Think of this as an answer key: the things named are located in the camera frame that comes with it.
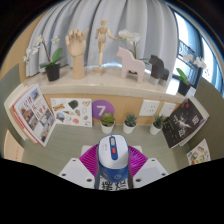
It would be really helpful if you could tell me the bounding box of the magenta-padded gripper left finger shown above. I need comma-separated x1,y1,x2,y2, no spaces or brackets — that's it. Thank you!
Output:
58,144,101,189

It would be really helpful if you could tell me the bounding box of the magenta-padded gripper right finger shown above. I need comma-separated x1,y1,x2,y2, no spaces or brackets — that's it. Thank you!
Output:
127,145,169,188

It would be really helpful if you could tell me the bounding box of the blue and white computer mouse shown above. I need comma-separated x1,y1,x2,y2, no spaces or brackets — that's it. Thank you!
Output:
96,134,131,184

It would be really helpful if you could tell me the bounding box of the small succulent in white pot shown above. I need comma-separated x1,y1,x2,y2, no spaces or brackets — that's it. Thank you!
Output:
99,112,116,135
149,114,166,136
122,113,138,135

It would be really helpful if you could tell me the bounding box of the colourful picture card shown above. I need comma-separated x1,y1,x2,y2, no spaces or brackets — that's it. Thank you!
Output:
186,138,212,167

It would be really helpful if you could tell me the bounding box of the dark-covered book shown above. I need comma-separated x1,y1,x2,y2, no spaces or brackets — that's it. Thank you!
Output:
161,97,206,149

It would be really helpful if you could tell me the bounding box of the white sticker sheet card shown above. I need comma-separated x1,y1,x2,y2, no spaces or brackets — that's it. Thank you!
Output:
49,97,93,128

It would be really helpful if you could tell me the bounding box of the purple round number sign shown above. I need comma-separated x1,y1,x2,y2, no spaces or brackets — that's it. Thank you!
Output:
91,99,116,121

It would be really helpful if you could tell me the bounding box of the white book behind dark book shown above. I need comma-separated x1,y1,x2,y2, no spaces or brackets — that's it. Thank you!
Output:
184,96,210,148

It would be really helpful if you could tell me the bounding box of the green desk partition panel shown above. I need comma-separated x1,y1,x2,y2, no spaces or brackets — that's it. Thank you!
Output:
186,76,224,161
0,63,26,158

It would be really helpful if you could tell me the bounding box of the light wooden desk shelf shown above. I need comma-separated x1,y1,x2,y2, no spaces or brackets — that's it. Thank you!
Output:
19,64,198,126

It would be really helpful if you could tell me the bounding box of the white orchid in dark pot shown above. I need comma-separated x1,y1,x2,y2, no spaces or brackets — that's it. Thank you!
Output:
175,54,208,97

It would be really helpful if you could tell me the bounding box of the thick white book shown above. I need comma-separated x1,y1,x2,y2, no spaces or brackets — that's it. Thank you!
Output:
3,87,28,141

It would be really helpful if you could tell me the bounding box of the white orchid in black pot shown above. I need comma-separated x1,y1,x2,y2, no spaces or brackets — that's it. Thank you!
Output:
22,34,65,83

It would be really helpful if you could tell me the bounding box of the dark wooden horse figure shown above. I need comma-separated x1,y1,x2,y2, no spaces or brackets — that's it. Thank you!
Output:
148,54,170,86

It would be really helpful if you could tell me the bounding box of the pink wooden horse figure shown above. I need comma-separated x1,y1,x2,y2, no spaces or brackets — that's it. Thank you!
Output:
116,46,147,84

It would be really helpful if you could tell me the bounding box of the wooden hand model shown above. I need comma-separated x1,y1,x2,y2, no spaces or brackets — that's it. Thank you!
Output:
65,27,90,81

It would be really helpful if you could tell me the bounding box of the white orchid behind pink horse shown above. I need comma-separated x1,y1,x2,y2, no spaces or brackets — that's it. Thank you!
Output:
118,29,149,64

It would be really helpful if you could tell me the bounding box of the wooden artist mannequin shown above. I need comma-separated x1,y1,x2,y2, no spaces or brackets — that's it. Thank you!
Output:
93,18,118,74

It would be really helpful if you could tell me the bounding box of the grey pleated curtain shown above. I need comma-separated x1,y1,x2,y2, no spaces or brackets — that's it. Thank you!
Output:
24,0,179,78

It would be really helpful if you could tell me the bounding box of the white wall socket plate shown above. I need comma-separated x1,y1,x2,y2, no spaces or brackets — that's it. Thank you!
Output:
159,101,177,118
138,99,161,117

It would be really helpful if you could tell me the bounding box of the window with dark frame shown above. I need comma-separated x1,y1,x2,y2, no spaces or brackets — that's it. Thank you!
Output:
173,11,224,94

